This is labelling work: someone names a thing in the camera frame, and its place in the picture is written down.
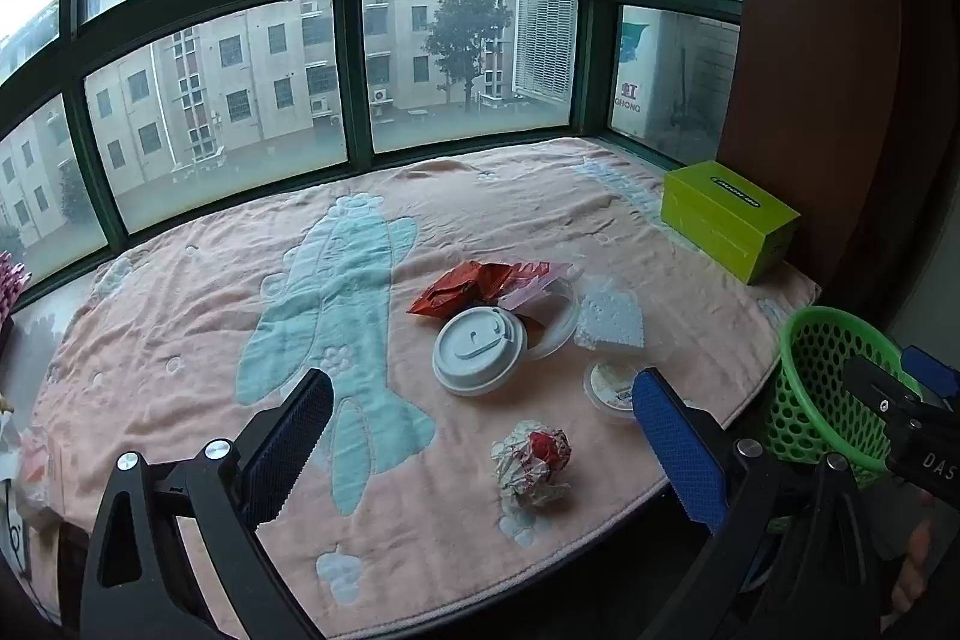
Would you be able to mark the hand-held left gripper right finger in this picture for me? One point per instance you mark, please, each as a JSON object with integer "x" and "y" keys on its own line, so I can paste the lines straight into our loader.
{"x": 675, "y": 445}

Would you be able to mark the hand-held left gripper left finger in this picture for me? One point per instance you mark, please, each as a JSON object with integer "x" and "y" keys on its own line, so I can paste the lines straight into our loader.
{"x": 292, "y": 445}

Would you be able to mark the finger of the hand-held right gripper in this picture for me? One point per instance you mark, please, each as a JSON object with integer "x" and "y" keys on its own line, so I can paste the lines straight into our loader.
{"x": 930, "y": 370}
{"x": 874, "y": 385}

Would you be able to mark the green plastic mesh basket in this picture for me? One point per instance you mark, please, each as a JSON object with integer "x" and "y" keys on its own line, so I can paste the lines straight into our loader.
{"x": 817, "y": 370}

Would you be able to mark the person's right hand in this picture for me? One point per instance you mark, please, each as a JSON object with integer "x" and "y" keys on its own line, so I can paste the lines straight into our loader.
{"x": 913, "y": 561}

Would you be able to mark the small round clear lid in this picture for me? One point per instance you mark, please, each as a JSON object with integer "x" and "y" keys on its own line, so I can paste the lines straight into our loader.
{"x": 611, "y": 385}

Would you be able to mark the crumpled paper ball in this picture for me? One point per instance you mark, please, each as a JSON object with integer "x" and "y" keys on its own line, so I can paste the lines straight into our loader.
{"x": 529, "y": 460}

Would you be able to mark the pink printed blanket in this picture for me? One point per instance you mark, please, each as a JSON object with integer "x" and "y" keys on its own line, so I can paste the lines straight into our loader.
{"x": 187, "y": 310}

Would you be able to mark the white cup lid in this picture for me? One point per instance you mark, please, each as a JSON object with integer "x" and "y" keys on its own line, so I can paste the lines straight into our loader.
{"x": 476, "y": 351}

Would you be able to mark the red crumpled wrapper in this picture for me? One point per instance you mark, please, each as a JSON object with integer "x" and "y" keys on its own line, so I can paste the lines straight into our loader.
{"x": 457, "y": 291}

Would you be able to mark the green cardboard box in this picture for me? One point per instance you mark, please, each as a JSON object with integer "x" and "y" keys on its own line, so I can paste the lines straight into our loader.
{"x": 720, "y": 212}

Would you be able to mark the pale plastic bag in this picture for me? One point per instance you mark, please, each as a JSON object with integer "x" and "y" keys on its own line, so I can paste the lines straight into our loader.
{"x": 26, "y": 471}

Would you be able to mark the brown wooden cabinet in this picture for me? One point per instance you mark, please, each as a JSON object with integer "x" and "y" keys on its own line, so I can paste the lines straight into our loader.
{"x": 825, "y": 48}

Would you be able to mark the white printed outdoor unit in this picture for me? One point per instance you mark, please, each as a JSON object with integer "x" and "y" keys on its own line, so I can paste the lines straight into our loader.
{"x": 634, "y": 78}

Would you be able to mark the beige apartment building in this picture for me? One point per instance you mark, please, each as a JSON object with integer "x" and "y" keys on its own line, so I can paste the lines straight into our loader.
{"x": 225, "y": 70}

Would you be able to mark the white louvre panel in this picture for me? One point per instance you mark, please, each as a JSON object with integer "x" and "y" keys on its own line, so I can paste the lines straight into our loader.
{"x": 544, "y": 48}

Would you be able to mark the green tree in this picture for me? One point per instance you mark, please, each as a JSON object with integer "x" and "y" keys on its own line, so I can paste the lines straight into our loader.
{"x": 469, "y": 33}

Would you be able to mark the green window frame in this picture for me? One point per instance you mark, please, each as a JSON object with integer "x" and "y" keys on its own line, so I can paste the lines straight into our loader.
{"x": 349, "y": 85}

